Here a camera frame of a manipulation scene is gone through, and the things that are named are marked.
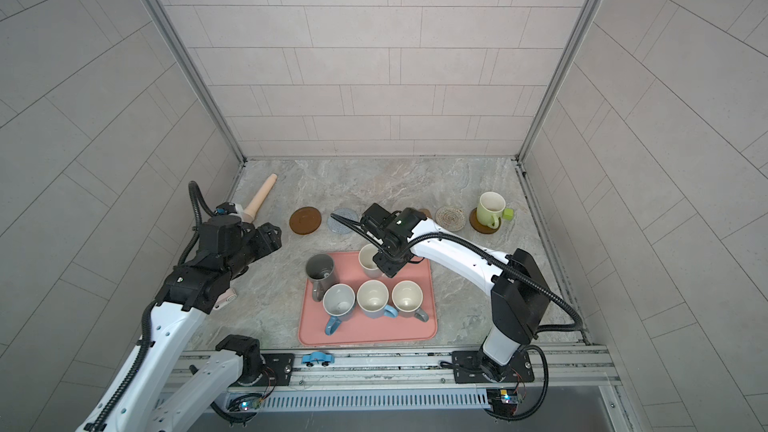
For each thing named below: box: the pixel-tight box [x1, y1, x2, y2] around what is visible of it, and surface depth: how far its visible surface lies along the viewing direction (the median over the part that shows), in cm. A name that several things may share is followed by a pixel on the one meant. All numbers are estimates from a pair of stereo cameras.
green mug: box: [476, 191, 515, 229], surface depth 93 cm
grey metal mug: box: [306, 253, 337, 302], surface depth 80 cm
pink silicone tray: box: [298, 251, 437, 345], surface depth 79 cm
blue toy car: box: [301, 351, 335, 367], surface depth 73 cm
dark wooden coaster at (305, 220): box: [289, 206, 322, 235], surface depth 101 cm
